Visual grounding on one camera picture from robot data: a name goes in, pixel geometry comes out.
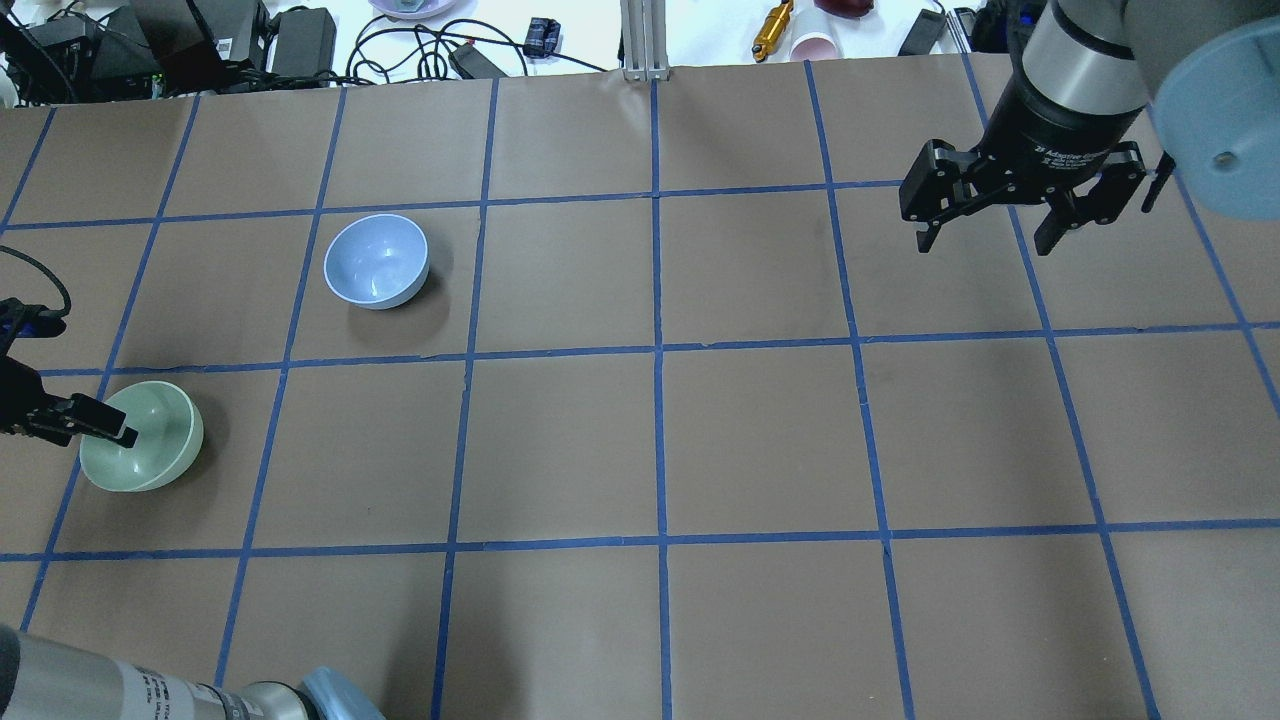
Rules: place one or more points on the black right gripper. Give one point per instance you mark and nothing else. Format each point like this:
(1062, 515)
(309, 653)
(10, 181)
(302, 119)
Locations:
(1048, 128)

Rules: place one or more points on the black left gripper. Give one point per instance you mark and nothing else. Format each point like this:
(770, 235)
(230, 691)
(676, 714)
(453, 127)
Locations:
(20, 398)

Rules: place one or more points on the green bowl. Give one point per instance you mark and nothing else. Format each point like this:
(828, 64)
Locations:
(167, 430)

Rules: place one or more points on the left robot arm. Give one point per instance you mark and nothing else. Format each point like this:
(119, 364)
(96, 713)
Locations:
(48, 680)

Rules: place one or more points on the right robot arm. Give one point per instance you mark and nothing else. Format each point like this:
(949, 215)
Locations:
(1088, 69)

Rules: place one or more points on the blue bowl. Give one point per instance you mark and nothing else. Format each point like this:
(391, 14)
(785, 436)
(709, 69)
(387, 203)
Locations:
(378, 262)

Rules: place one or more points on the gold metal cylinder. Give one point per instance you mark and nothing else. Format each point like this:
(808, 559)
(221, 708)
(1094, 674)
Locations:
(773, 27)

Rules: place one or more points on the black power adapter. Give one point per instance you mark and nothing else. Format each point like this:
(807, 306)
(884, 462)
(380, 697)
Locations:
(304, 41)

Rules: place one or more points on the purple plate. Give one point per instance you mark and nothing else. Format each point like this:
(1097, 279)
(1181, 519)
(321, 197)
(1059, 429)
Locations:
(412, 10)

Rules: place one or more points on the aluminium frame post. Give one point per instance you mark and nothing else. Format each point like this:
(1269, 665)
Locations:
(644, 40)

